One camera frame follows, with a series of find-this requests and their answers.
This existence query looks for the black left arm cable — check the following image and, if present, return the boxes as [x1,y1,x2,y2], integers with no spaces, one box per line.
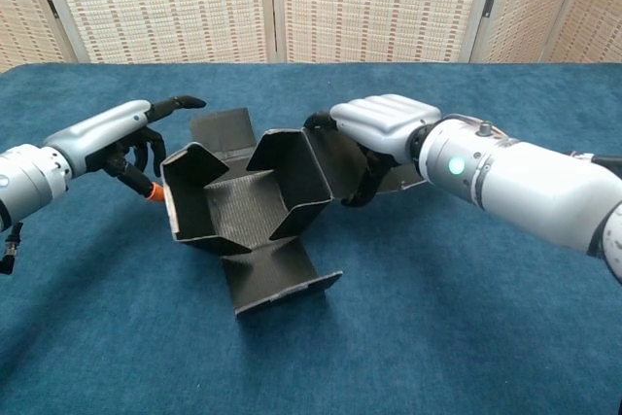
[0,222,24,276]

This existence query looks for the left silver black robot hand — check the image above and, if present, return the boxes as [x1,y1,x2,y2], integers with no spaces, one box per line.
[43,94,208,205]

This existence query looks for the black cardboard box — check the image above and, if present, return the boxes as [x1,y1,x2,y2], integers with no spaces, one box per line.
[159,107,429,319]

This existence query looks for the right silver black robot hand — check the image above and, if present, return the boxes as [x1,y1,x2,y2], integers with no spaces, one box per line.
[303,93,444,209]

